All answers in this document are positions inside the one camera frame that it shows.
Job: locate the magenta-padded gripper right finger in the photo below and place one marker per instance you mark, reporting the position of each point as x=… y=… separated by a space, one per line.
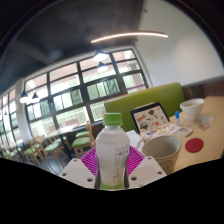
x=146 y=171

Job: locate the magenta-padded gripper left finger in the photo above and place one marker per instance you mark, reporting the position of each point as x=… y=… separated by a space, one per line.
x=78 y=171

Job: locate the green-capped clear drink bottle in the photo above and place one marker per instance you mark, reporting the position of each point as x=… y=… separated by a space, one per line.
x=111 y=150

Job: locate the beige cup with swirl print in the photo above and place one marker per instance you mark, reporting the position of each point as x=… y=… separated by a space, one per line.
x=163 y=156

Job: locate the group of green-seated wooden chairs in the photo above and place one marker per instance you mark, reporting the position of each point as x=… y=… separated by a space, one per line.
x=81 y=141

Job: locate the light wooden dining table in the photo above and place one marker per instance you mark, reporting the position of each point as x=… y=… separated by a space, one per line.
x=61 y=131

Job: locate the colourful printed leaflet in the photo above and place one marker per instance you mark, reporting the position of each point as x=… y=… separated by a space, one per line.
x=161 y=130

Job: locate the sticker-covered black laptop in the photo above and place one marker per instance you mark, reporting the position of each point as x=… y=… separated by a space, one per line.
x=150 y=118

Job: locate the flat round red coaster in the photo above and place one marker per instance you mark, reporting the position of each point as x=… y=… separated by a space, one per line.
x=194 y=145

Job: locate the small white flat packet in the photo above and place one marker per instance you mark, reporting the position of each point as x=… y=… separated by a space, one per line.
x=184 y=131

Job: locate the small blue-capped white tube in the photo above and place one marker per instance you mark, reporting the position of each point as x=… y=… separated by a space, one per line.
x=177 y=118

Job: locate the white ceramic bowl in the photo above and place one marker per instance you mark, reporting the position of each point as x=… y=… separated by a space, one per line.
x=192 y=108

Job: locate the group of pendant lamps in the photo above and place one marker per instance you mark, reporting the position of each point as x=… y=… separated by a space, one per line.
x=100 y=56

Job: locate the long curved ceiling light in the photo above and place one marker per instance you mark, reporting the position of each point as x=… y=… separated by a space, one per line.
x=130 y=35

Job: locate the large black-framed window wall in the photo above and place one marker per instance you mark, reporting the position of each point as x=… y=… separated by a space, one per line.
x=83 y=90

